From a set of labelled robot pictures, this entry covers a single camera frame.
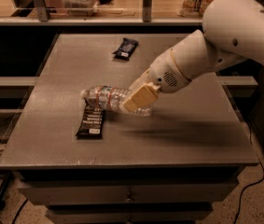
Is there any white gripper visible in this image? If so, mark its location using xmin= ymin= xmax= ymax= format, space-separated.
xmin=122 ymin=49 xmax=191 ymax=112

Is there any clear plastic water bottle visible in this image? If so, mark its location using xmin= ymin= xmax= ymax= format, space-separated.
xmin=80 ymin=86 xmax=152 ymax=117

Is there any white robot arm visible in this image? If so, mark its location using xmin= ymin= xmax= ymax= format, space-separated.
xmin=121 ymin=0 xmax=264 ymax=112

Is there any black rxbar chocolate bar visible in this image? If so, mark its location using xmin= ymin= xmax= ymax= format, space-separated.
xmin=76 ymin=105 xmax=104 ymax=139

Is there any dark blue snack packet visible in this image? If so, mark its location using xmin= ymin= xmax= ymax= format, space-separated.
xmin=113 ymin=37 xmax=138 ymax=61

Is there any grey drawer cabinet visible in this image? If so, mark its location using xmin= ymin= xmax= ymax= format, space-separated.
xmin=0 ymin=34 xmax=257 ymax=224

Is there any clear plastic container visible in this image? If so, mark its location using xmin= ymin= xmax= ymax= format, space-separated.
xmin=63 ymin=0 xmax=97 ymax=16

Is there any black floor cable right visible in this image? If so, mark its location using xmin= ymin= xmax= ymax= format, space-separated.
xmin=232 ymin=121 xmax=264 ymax=224

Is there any metal shelf rail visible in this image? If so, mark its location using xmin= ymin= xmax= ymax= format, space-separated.
xmin=0 ymin=0 xmax=202 ymax=26

